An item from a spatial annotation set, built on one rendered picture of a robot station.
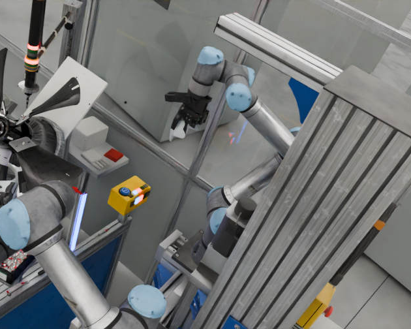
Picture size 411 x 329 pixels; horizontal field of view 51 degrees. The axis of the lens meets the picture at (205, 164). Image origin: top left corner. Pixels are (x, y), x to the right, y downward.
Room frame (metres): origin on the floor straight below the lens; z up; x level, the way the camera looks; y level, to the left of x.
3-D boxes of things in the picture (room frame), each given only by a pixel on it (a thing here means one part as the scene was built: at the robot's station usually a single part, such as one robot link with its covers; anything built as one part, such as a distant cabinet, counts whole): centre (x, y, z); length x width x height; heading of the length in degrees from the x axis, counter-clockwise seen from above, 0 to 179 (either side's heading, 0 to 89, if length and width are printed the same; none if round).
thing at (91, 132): (1.91, 0.67, 0.91); 0.17 x 0.16 x 0.11; 159
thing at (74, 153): (1.86, 0.61, 0.84); 0.36 x 0.24 x 0.03; 69
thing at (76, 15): (1.91, 0.85, 1.54); 0.10 x 0.07 x 0.08; 14
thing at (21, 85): (1.31, 0.70, 1.50); 0.09 x 0.07 x 0.10; 14
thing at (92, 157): (1.77, 0.55, 0.87); 0.15 x 0.09 x 0.02; 66
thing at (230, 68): (1.36, 0.02, 1.78); 0.11 x 0.11 x 0.08; 13
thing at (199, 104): (1.35, 0.11, 1.62); 0.09 x 0.08 x 0.12; 69
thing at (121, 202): (1.45, 0.26, 1.02); 0.16 x 0.10 x 0.11; 159
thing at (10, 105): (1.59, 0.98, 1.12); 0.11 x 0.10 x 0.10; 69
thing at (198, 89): (1.35, 0.12, 1.70); 0.08 x 0.08 x 0.05
